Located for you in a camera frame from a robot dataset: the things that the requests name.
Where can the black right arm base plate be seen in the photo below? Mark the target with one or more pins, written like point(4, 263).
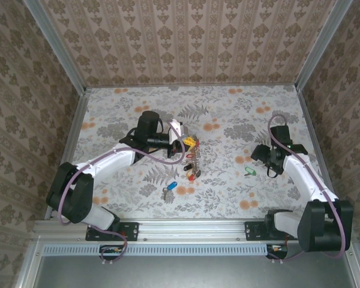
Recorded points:
point(253, 231)

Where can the large metal keyring with keys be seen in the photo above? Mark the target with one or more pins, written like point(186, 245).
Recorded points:
point(197, 159)

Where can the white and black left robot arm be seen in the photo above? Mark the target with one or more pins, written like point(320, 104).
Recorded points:
point(108, 162)

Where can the aluminium corner post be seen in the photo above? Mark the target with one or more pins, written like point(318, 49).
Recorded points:
point(57, 48)
point(324, 45)

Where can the aluminium mounting rail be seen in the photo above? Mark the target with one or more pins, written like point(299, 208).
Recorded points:
point(192, 229)

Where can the key with green tag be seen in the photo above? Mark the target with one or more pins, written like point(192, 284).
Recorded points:
point(252, 170)

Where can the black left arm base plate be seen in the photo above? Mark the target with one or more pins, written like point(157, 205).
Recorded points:
point(132, 231)

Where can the aluminium side rail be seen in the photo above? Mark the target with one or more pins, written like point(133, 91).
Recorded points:
point(312, 132)
point(74, 135)

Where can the aluminium back rail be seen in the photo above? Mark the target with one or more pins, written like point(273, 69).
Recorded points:
point(192, 86)

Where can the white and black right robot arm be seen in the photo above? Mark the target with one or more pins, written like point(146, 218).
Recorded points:
point(306, 177)

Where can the black connector board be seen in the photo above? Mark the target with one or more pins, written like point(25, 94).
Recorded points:
point(277, 250)
point(108, 252)

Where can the grey metal panel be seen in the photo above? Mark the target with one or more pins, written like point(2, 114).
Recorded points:
point(192, 273)

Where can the key with blue tag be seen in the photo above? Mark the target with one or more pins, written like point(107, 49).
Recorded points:
point(171, 186)

